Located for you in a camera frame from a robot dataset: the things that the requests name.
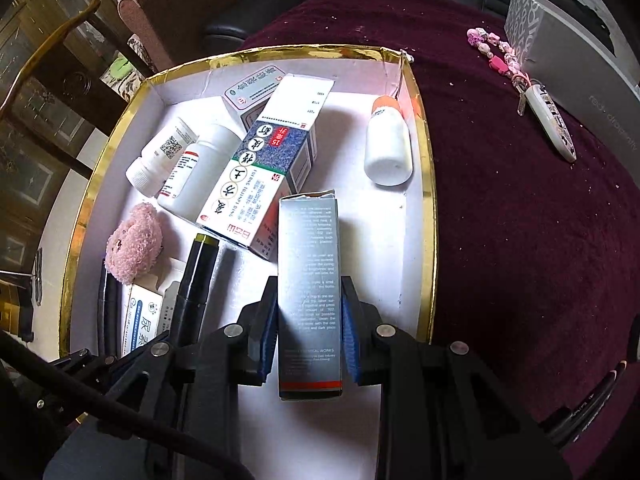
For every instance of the white patterned key fob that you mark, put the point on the white patterned key fob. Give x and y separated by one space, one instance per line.
550 120

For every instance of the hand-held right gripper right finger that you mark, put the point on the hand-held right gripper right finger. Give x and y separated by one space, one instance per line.
350 335

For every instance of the black marker lilac tip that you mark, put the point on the black marker lilac tip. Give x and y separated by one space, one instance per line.
119 320

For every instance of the brown upholstered chair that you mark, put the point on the brown upholstered chair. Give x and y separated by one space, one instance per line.
175 5

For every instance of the black marker cream end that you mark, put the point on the black marker cream end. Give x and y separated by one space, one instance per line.
590 400

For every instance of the floral cushion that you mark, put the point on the floral cushion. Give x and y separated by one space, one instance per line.
142 57

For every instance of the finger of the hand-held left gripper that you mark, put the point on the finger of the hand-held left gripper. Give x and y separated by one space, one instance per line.
80 362
125 370

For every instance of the black marker purple end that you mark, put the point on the black marker purple end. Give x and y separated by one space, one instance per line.
107 305

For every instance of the maroon velvet tablecloth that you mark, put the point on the maroon velvet tablecloth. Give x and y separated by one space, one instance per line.
500 220

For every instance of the thin black pen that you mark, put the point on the thin black pen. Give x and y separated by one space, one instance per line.
575 427

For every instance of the silver grey gift box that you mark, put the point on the silver grey gift box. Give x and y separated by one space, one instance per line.
575 60

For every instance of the white carton blue print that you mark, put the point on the white carton blue print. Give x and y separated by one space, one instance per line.
142 320

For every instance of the pink fluffy puff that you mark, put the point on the pink fluffy puff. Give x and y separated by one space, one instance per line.
132 245

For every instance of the black marker olive end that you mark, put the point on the black marker olive end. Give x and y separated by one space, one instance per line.
197 285

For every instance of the large blue speckled carton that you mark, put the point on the large blue speckled carton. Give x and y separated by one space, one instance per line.
250 185

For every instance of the wooden chair curved back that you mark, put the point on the wooden chair curved back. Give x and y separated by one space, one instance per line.
82 14

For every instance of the printed carton with torn top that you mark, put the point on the printed carton with torn top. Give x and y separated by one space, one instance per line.
310 280

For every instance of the pale green object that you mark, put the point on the pale green object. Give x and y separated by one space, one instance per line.
117 67

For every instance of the white pill bottle red label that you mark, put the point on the white pill bottle red label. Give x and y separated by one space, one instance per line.
200 175

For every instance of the white carton green oval label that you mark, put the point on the white carton green oval label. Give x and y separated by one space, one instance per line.
245 95

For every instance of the pink bead charm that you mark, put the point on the pink bead charm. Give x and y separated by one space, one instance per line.
500 62

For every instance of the white bottle with square code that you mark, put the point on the white bottle with square code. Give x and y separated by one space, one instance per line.
160 155

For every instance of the gold-rimmed white box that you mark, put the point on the gold-rimmed white box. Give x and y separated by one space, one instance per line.
390 240

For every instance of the dark glass-door cabinet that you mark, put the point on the dark glass-door cabinet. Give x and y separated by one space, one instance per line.
30 170

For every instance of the white bottle with orange cap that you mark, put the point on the white bottle with orange cap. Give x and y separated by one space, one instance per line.
387 150

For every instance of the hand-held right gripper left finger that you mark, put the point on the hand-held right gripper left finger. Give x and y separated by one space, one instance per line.
270 332

